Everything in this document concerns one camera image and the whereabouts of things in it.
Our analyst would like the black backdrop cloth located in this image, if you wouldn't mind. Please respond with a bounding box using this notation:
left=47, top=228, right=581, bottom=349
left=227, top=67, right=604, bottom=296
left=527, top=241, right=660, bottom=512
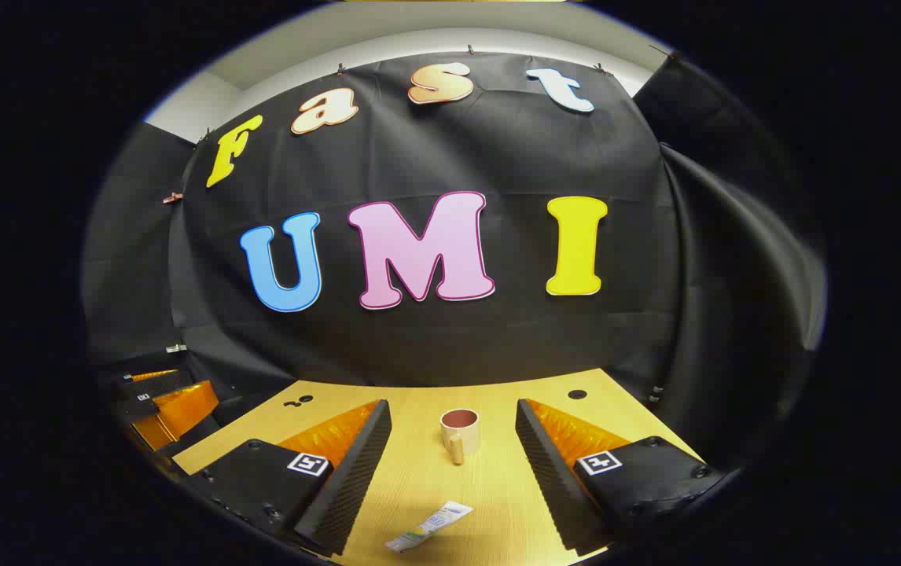
left=81, top=51, right=829, bottom=472

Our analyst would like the wooden desktop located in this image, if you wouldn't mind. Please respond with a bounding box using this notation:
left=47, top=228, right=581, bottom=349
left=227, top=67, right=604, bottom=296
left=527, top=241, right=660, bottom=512
left=171, top=367, right=707, bottom=566

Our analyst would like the beige cup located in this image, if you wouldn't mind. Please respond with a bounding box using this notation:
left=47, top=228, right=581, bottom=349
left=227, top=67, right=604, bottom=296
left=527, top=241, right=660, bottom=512
left=439, top=408, right=481, bottom=466

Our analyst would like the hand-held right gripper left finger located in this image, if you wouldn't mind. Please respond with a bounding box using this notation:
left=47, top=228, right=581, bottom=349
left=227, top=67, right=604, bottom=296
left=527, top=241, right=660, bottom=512
left=182, top=398, right=393, bottom=557

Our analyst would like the white toothpaste tube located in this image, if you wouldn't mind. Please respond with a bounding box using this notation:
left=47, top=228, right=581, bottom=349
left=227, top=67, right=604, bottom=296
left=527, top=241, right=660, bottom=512
left=384, top=501, right=474, bottom=553

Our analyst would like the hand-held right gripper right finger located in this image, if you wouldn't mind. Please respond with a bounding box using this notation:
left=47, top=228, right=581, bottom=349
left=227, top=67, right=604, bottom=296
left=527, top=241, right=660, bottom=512
left=515, top=398, right=725, bottom=554

